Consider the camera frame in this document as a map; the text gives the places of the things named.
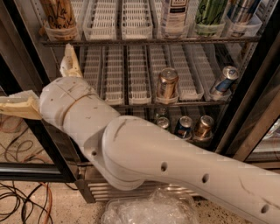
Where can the copper can bottom shelf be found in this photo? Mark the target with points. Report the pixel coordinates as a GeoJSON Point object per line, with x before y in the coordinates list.
{"type": "Point", "coordinates": [203, 128]}

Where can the blue striped can top shelf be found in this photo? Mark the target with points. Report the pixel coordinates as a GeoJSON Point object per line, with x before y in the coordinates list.
{"type": "Point", "coordinates": [240, 13]}

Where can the green can bottom rear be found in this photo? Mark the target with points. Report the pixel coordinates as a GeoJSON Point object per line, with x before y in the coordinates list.
{"type": "Point", "coordinates": [160, 112]}

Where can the white labelled can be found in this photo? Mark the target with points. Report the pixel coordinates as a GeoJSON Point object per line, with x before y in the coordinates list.
{"type": "Point", "coordinates": [173, 18]}

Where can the left glass fridge door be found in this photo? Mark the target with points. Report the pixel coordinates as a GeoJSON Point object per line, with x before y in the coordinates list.
{"type": "Point", "coordinates": [30, 150]}

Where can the gold can middle shelf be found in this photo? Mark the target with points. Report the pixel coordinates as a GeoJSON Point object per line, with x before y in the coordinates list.
{"type": "Point", "coordinates": [167, 81]}

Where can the blue silver can middle shelf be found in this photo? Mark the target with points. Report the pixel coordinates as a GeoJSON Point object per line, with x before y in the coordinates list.
{"type": "Point", "coordinates": [229, 75]}

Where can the blue can bottom shelf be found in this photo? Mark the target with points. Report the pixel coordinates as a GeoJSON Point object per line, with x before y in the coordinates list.
{"type": "Point", "coordinates": [183, 127]}

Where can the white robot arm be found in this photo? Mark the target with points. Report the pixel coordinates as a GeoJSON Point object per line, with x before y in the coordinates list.
{"type": "Point", "coordinates": [128, 150]}

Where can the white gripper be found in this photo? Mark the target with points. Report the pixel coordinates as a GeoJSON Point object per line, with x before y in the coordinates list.
{"type": "Point", "coordinates": [56, 96]}

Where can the orange La Croix can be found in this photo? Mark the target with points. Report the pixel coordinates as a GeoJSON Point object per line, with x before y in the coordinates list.
{"type": "Point", "coordinates": [61, 23]}

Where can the clear plastic bag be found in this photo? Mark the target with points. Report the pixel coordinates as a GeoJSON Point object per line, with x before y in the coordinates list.
{"type": "Point", "coordinates": [160, 207]}

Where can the right glass fridge door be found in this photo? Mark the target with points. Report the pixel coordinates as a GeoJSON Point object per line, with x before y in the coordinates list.
{"type": "Point", "coordinates": [254, 107]}

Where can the green can bottom front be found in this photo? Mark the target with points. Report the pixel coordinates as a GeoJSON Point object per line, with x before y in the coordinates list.
{"type": "Point", "coordinates": [163, 123]}

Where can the glass fridge door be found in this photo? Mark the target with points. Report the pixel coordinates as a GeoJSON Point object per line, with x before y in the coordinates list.
{"type": "Point", "coordinates": [30, 150]}
{"type": "Point", "coordinates": [254, 107]}

